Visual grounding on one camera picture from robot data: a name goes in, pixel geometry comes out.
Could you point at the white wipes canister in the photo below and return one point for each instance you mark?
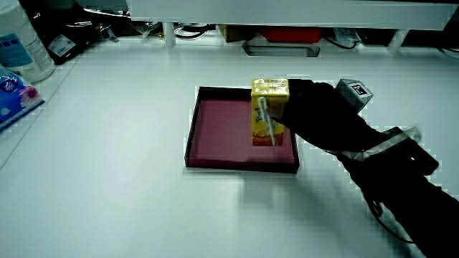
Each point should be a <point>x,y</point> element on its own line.
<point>21,43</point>

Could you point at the white desk shelf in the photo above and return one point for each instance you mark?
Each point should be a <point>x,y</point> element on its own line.
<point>287,12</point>

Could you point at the red box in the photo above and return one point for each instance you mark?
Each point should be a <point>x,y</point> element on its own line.
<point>290,34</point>

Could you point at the dark red tray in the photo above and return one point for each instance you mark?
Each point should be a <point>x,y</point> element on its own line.
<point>222,132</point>

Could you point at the person's right forearm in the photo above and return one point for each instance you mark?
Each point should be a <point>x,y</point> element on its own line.
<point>423,208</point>

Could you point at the person's right hand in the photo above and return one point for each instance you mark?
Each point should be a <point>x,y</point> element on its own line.
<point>322,114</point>

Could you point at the black bag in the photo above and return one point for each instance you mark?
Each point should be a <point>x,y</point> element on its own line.
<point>61,25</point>

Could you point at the blue tissue pack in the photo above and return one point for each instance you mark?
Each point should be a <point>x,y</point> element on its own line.
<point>14,96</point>

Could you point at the yellow ice redtea carton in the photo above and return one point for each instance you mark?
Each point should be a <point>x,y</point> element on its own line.
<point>260,133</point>

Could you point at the brown cardboard box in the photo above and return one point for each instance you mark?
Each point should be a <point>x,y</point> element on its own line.
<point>235,33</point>

